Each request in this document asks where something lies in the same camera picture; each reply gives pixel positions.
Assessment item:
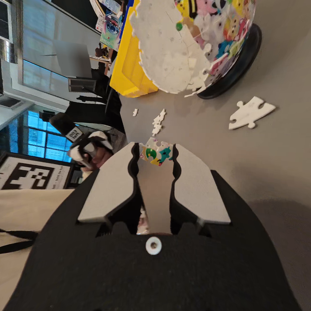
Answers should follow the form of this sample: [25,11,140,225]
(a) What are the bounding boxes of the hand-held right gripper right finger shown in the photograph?
[169,144,231,225]

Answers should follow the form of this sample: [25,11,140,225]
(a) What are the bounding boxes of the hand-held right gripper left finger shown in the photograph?
[78,143,141,225]

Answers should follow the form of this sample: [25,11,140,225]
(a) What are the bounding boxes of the colourful detached puzzle pieces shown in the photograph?
[140,139,174,167]

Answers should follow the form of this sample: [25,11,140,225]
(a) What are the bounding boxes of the black ball stand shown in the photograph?
[197,23,263,100]

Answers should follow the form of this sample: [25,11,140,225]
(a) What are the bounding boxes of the colourful puzzle ball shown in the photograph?
[129,0,256,96]

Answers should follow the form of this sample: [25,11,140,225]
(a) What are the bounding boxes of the person's left hand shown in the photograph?
[90,146,115,168]

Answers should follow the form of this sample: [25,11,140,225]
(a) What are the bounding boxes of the board with black square marker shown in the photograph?
[0,152,74,191]

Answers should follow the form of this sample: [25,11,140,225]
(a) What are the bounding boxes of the yellow plastic bin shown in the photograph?
[109,0,159,98]

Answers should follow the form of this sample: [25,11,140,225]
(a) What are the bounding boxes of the black lanyard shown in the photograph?
[0,230,38,254]

